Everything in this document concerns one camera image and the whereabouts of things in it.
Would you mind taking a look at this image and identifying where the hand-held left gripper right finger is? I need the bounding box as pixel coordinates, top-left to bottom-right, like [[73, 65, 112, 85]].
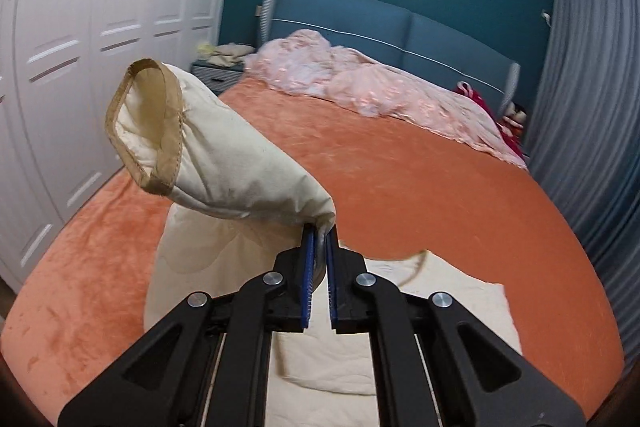
[[325, 234, 587, 427]]

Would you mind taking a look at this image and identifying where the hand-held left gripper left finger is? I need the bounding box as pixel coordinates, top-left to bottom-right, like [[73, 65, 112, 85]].
[[57, 226, 321, 427]]

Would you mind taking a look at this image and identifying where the cream quilted blanket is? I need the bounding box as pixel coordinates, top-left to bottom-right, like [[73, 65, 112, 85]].
[[105, 58, 523, 427]]

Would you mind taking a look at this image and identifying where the pile of pale clothes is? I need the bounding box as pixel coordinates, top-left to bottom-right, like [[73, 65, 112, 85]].
[[196, 42, 257, 68]]

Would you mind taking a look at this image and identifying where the orange plush bed cover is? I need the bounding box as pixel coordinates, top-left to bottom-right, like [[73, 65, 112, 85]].
[[0, 74, 626, 427]]

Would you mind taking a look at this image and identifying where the pink floral duvet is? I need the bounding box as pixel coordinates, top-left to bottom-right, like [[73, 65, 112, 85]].
[[242, 28, 530, 170]]

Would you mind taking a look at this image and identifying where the grey nightstand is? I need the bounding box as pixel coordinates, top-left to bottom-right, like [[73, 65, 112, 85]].
[[190, 59, 246, 96]]

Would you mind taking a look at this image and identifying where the red cloth bag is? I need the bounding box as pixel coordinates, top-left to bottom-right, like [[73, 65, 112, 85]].
[[452, 81, 525, 160]]

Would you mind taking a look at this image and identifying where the plush toy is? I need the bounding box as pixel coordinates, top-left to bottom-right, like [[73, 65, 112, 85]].
[[502, 103, 528, 130]]

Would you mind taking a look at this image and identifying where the blue upholstered headboard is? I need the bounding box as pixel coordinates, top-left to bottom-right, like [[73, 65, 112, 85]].
[[257, 0, 521, 118]]

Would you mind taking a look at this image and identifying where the white wardrobe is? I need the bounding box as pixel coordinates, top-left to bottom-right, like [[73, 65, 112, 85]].
[[0, 0, 248, 293]]

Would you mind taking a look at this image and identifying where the grey curtain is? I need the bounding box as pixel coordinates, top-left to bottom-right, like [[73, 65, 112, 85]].
[[527, 0, 640, 358]]

